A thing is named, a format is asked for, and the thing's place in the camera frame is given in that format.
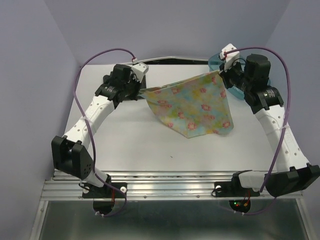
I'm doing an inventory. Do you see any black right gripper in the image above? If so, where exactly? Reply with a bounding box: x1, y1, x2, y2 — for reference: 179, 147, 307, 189
220, 58, 254, 93

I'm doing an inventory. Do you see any pastel floral skirt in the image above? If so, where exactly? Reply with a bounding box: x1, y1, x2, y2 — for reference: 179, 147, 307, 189
139, 70, 234, 139

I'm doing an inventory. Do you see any dark dotted skirt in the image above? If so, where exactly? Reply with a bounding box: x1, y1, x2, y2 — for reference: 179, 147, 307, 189
140, 75, 147, 90

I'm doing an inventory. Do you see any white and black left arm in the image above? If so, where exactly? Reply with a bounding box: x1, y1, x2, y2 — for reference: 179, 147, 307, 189
51, 63, 149, 197

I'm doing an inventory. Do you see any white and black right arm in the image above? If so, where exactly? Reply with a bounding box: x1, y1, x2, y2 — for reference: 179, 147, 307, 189
215, 51, 320, 197

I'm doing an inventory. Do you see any teal plastic basket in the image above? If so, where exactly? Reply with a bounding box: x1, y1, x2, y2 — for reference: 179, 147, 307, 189
208, 53, 275, 104

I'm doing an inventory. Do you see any metal lower shelf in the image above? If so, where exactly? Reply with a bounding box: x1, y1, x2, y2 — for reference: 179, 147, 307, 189
31, 199, 315, 240

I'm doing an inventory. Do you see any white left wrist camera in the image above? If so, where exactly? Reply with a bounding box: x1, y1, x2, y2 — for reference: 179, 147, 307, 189
131, 63, 149, 83

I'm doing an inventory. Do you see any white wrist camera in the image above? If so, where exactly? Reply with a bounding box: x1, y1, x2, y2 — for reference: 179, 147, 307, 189
219, 43, 240, 72
131, 63, 149, 83

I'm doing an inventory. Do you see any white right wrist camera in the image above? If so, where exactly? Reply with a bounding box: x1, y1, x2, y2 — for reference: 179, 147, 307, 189
219, 43, 240, 72

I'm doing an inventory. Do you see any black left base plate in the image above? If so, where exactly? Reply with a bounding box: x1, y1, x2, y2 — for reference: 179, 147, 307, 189
78, 182, 128, 199

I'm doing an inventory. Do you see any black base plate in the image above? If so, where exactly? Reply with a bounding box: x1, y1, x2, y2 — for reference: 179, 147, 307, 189
78, 182, 128, 199
211, 181, 260, 198

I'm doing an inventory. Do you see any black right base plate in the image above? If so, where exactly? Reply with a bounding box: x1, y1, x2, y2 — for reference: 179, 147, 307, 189
211, 181, 260, 198

